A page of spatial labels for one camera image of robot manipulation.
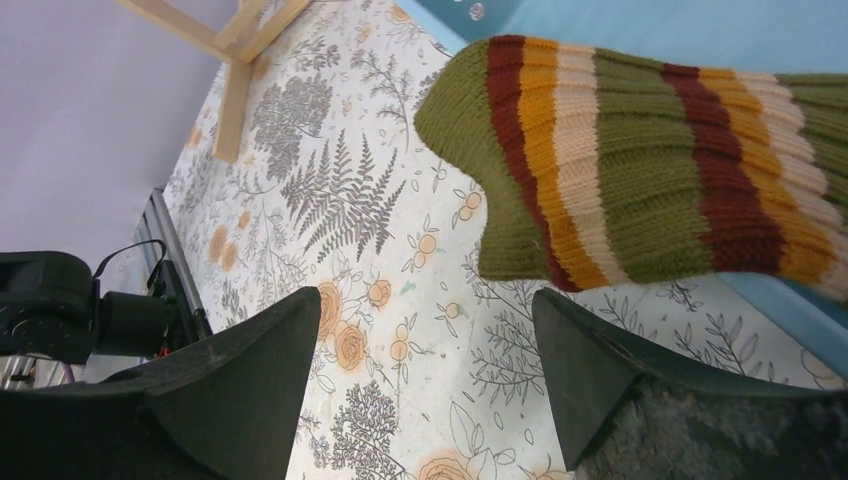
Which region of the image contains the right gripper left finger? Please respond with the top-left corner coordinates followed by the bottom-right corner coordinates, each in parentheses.
top-left (1, 287), bottom-right (321, 479)

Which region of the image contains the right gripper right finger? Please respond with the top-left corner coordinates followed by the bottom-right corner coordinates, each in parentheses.
top-left (532, 288), bottom-right (847, 479)

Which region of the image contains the olive orange sock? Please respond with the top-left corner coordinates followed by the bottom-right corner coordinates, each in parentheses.
top-left (414, 35), bottom-right (847, 303)

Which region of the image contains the floral table mat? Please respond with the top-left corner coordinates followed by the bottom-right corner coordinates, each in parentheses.
top-left (165, 1), bottom-right (847, 479)

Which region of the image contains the light blue plastic basket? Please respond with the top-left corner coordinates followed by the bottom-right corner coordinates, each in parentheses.
top-left (398, 1), bottom-right (847, 376)

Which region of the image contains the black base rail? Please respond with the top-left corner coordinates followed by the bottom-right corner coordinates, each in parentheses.
top-left (133, 188), bottom-right (213, 357)

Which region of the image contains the wooden drying rack frame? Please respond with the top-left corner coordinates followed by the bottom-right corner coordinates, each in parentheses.
top-left (120, 0), bottom-right (311, 163)

